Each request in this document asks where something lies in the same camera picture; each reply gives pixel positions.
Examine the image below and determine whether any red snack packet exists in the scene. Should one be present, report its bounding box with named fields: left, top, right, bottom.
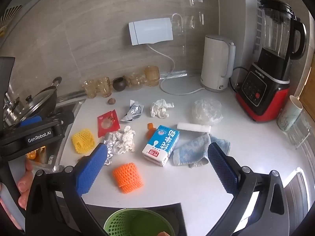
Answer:
left=97, top=111, right=121, bottom=138

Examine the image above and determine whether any white foam block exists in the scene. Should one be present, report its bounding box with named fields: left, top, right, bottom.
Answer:
left=177, top=122, right=211, bottom=134

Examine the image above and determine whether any yellow foam fruit net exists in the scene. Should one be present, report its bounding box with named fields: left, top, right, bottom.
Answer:
left=72, top=128, right=96, bottom=155

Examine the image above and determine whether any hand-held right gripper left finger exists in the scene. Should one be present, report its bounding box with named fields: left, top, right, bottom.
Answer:
left=25, top=143, right=109, bottom=236

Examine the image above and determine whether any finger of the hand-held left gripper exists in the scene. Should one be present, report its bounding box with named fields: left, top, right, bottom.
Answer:
left=20, top=111, right=75, bottom=139

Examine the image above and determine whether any green plastic basket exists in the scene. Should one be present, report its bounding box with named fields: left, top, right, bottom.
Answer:
left=103, top=208, right=176, bottom=236

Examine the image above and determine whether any red and black blender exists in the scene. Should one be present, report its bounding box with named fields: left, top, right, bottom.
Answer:
left=235, top=0, right=308, bottom=123

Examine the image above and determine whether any white wall socket box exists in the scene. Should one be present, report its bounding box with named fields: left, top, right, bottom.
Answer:
left=128, top=18, right=173, bottom=46

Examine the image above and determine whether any black wok with glass lid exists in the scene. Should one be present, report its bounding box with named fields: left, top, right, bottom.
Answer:
left=5, top=77, right=62, bottom=128

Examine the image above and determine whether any white vented appliance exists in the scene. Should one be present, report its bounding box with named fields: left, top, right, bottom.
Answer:
left=244, top=0, right=269, bottom=54

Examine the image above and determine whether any small orange bottle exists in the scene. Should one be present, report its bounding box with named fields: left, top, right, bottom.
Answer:
left=145, top=123, right=156, bottom=139

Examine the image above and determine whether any white electric kettle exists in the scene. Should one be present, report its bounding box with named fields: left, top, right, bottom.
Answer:
left=200, top=35, right=236, bottom=92

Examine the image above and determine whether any blue and white milk carton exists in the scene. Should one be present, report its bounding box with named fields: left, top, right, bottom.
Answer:
left=142, top=125, right=180, bottom=167

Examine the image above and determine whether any ribbed amber glass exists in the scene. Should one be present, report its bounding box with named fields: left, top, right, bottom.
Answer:
left=144, top=65, right=160, bottom=87

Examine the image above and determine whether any clear amber glass jar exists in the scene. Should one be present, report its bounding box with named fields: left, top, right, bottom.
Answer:
left=125, top=72, right=146, bottom=90

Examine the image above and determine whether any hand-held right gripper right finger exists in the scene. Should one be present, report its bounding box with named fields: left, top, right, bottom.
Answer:
left=208, top=142, right=291, bottom=236

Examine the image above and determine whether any white power cable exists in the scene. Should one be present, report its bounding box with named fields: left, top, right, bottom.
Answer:
left=147, top=44, right=206, bottom=96

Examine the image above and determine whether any blue towel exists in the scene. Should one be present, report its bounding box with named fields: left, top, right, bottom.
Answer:
left=171, top=133, right=231, bottom=168

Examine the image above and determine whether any person's left hand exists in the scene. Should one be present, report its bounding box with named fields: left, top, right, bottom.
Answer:
left=17, top=161, right=33, bottom=210

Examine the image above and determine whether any silver foil wrapper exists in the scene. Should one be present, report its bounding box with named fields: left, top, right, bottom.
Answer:
left=120, top=100, right=145, bottom=123

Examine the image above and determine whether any white tissue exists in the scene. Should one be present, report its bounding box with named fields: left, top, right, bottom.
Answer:
left=114, top=126, right=136, bottom=155
left=150, top=99, right=175, bottom=118

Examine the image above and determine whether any orange foam fruit net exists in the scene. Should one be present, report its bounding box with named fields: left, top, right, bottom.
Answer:
left=113, top=162, right=144, bottom=194

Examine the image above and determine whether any black power cable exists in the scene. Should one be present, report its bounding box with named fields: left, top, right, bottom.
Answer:
left=230, top=66, right=249, bottom=92

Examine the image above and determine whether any clear plastic bag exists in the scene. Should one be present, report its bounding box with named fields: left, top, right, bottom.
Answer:
left=191, top=98, right=224, bottom=125

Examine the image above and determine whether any white printed cup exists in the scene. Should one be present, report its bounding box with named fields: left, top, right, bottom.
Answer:
left=277, top=95, right=303, bottom=131

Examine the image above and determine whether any small brown clay pot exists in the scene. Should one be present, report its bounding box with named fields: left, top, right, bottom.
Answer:
left=113, top=77, right=127, bottom=91

